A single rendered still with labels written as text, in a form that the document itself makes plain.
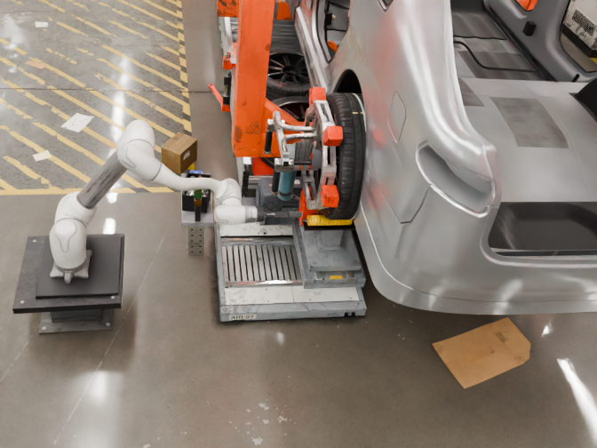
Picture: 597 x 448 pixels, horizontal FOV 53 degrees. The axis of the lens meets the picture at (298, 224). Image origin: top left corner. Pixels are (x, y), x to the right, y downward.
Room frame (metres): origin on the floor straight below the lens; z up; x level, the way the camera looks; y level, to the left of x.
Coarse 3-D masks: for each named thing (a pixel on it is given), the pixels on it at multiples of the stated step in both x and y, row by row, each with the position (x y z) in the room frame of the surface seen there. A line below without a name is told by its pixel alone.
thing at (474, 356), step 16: (464, 336) 2.23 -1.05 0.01; (480, 336) 2.25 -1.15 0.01; (496, 336) 2.27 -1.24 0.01; (512, 336) 2.28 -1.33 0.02; (448, 352) 2.10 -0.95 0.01; (464, 352) 2.12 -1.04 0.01; (480, 352) 2.14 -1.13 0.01; (496, 352) 2.15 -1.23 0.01; (512, 352) 2.17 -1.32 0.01; (528, 352) 2.18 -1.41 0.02; (448, 368) 1.99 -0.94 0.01; (464, 368) 2.01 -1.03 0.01; (480, 368) 2.03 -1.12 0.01; (496, 368) 2.04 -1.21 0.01; (512, 368) 2.06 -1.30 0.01; (464, 384) 1.90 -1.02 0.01
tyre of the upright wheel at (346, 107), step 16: (336, 96) 2.64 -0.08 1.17; (352, 96) 2.69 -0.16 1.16; (336, 112) 2.56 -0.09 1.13; (352, 112) 2.52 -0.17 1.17; (352, 128) 2.43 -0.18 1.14; (352, 144) 2.37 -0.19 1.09; (352, 160) 2.32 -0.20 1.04; (352, 176) 2.28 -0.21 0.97; (352, 192) 2.27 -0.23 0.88; (336, 208) 2.27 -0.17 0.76; (352, 208) 2.28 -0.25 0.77
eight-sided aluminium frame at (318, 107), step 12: (312, 108) 2.69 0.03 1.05; (324, 108) 2.62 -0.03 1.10; (312, 120) 2.82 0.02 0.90; (324, 120) 2.48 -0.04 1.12; (324, 156) 2.34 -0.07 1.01; (324, 168) 2.30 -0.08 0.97; (336, 168) 2.32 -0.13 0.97; (312, 180) 2.64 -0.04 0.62; (324, 180) 2.29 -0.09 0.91; (312, 192) 2.57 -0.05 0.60; (312, 204) 2.38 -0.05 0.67
